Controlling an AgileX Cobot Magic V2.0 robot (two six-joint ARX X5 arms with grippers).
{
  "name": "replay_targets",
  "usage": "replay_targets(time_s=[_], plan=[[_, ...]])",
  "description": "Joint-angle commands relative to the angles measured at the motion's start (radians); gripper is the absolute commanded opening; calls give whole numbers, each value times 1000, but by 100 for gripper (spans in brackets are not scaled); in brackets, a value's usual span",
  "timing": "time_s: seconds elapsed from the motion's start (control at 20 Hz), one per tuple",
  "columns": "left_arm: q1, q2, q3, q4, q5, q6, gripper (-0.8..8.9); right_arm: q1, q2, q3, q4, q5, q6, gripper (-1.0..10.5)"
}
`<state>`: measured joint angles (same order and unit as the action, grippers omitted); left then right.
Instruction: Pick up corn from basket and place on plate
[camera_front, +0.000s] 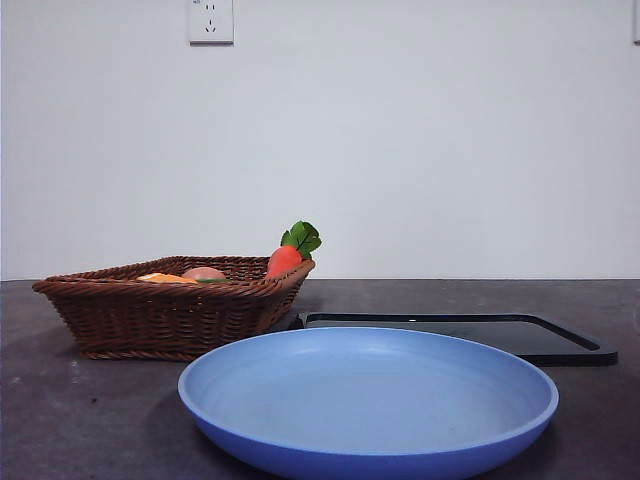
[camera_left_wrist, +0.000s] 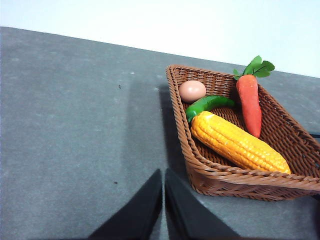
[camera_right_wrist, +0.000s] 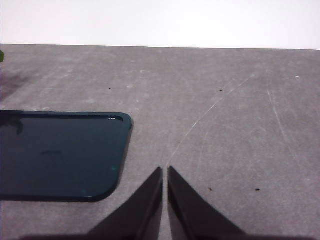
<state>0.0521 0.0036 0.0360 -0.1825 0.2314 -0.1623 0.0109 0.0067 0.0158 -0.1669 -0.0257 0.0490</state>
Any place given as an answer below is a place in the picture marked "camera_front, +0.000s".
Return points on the orange carrot with green leaves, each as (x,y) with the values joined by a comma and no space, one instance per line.
(282,260)

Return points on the black rectangular tray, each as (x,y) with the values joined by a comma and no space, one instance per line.
(565,345)

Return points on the white wall socket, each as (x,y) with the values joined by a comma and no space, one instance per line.
(211,22)

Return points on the yellow corn cob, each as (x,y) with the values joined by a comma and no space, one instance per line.
(165,278)

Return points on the green chili pepper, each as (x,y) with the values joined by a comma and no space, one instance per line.
(212,281)

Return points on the blue round plate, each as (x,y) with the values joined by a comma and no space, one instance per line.
(365,400)

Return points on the brown wicker basket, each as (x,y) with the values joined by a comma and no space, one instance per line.
(150,320)

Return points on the pale pink egg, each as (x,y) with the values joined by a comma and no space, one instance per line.
(202,273)

